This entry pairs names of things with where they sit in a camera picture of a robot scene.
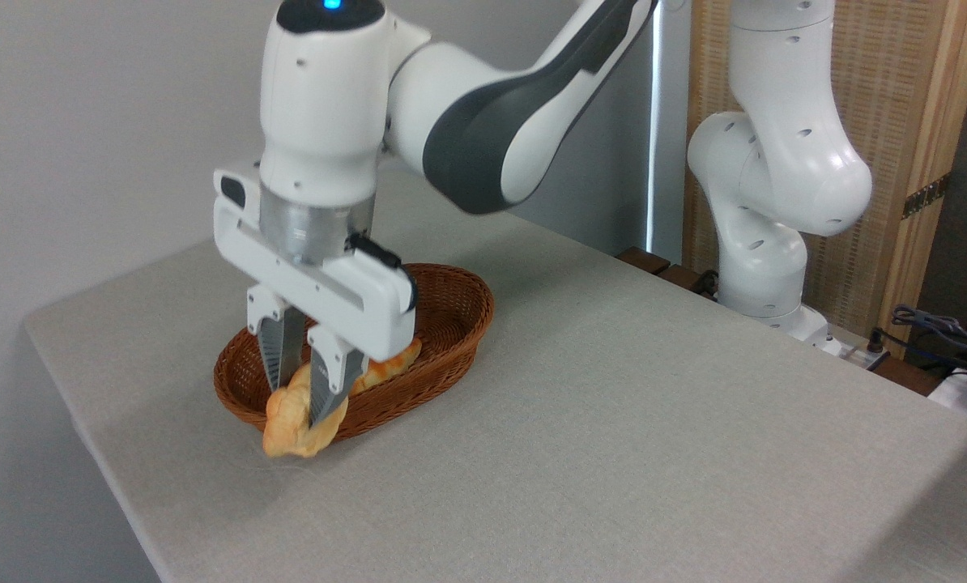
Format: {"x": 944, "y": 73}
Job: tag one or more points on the brown oval wicker basket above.
{"x": 451, "y": 324}

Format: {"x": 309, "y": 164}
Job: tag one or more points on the long glazed bread loaf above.
{"x": 390, "y": 364}

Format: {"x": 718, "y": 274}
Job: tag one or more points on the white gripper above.
{"x": 346, "y": 304}

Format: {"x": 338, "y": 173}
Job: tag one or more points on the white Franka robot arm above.
{"x": 483, "y": 113}

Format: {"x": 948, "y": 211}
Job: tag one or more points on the metal screen hinge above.
{"x": 925, "y": 197}

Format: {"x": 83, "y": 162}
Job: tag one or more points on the black plug connector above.
{"x": 877, "y": 340}

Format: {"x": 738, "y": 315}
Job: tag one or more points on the round pale bread roll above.
{"x": 289, "y": 429}

